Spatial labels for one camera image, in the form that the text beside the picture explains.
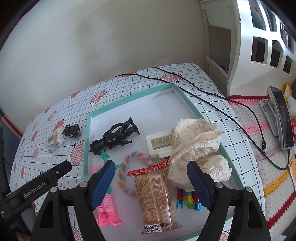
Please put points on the cream lace scrunchie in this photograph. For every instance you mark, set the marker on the cream lace scrunchie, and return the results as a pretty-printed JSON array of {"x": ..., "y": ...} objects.
[{"x": 196, "y": 140}]

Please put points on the black toy car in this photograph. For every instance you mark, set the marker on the black toy car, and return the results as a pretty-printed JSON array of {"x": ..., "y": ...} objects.
[{"x": 71, "y": 131}]

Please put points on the teal mermaid hair clip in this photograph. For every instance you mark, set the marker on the teal mermaid hair clip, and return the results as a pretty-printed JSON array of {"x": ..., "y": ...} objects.
[{"x": 105, "y": 158}]

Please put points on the orange biscuit snack packet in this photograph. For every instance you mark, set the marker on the orange biscuit snack packet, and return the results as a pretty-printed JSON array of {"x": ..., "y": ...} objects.
[{"x": 154, "y": 198}]

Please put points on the black toy figure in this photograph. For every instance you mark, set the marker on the black toy figure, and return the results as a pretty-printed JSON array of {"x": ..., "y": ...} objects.
[{"x": 116, "y": 136}]

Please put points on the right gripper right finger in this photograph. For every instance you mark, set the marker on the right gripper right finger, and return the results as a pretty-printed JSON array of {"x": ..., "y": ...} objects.
[{"x": 202, "y": 184}]

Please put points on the pomegranate grid tablecloth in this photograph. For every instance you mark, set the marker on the pomegranate grid tablecloth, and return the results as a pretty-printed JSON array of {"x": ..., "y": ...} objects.
[{"x": 32, "y": 157}]

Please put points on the white wooden shelf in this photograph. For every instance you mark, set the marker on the white wooden shelf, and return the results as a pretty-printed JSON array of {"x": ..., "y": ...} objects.
[{"x": 250, "y": 46}]

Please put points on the teal white shallow box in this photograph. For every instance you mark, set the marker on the teal white shallow box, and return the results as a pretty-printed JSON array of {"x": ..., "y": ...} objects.
[{"x": 152, "y": 110}]

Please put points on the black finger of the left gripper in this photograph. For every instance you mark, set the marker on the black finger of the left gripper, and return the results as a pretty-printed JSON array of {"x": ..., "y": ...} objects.
[{"x": 41, "y": 184}]

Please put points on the crochet striped mat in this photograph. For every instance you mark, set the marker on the crochet striped mat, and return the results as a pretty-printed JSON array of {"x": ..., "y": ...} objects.
[{"x": 278, "y": 188}]

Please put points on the colourful block toy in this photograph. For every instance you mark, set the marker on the colourful block toy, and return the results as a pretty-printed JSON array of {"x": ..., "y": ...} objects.
[{"x": 188, "y": 199}]

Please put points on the pink hair rollers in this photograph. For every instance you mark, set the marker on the pink hair rollers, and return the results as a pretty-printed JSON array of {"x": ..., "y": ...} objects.
[{"x": 106, "y": 212}]

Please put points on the black phone on stand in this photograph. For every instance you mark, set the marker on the black phone on stand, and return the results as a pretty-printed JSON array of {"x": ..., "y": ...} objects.
[{"x": 278, "y": 117}]

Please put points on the left hand dark glove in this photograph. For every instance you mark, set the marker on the left hand dark glove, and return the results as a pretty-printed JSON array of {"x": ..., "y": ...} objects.
[{"x": 24, "y": 223}]

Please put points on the cotton swab bag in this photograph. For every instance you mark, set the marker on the cotton swab bag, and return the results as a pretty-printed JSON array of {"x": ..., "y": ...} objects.
[{"x": 56, "y": 139}]

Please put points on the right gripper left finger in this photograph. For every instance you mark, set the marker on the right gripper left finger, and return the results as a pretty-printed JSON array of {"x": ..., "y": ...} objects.
[{"x": 99, "y": 183}]

